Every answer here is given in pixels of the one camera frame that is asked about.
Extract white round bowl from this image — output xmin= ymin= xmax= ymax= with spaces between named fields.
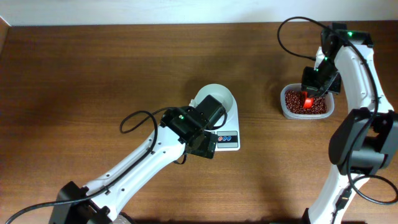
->
xmin=193 ymin=83 xmax=235 ymax=118

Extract orange plastic scoop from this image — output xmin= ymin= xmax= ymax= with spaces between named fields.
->
xmin=302 ymin=91 xmax=315 ymax=109

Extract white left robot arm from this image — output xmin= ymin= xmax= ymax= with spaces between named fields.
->
xmin=49 ymin=106 xmax=228 ymax=224

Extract clear plastic container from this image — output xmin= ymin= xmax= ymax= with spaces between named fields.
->
xmin=280 ymin=83 xmax=335 ymax=119

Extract white digital kitchen scale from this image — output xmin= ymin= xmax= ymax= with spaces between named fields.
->
xmin=211 ymin=93 xmax=241 ymax=152

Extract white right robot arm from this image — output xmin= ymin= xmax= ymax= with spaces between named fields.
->
xmin=302 ymin=23 xmax=397 ymax=223

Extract red beans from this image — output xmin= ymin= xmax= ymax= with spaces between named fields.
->
xmin=285 ymin=90 xmax=327 ymax=114

